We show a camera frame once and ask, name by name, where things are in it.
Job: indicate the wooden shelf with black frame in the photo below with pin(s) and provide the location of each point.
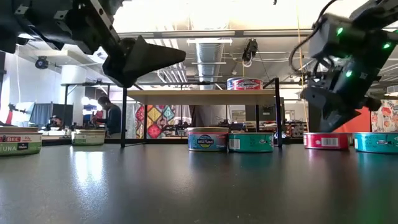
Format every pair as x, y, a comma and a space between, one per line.
202, 97

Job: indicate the person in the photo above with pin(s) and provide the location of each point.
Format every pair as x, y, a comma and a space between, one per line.
56, 122
110, 118

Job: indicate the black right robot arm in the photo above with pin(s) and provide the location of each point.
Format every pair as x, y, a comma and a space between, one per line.
382, 18

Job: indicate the colourful patchwork quilt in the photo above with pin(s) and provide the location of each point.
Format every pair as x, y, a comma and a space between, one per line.
155, 121

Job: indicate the white green tuna can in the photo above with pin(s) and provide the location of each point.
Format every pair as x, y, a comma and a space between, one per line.
18, 146
88, 140

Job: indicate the floral cloth panel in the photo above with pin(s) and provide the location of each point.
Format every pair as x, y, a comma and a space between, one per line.
385, 118

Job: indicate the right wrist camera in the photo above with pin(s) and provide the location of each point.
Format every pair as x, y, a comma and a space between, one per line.
335, 37

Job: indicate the teal skipjack tuna can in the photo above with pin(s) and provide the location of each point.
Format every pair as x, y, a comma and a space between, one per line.
251, 142
376, 142

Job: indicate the black metal background frame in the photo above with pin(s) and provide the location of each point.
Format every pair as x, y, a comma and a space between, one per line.
84, 84

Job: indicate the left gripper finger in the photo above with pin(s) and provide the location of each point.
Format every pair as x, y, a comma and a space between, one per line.
146, 59

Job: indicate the hanging black device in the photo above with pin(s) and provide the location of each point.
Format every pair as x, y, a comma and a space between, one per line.
250, 49

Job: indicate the black ceiling camera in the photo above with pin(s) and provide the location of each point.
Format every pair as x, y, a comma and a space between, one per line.
41, 62

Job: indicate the silver ventilation duct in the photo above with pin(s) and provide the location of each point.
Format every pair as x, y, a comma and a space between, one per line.
209, 62

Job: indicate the black panel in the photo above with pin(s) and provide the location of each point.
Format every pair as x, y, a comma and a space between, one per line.
312, 118

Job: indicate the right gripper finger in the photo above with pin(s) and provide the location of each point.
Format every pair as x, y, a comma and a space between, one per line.
314, 94
335, 115

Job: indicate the orange cloth panel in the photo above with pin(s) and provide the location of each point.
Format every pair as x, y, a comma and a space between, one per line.
354, 124

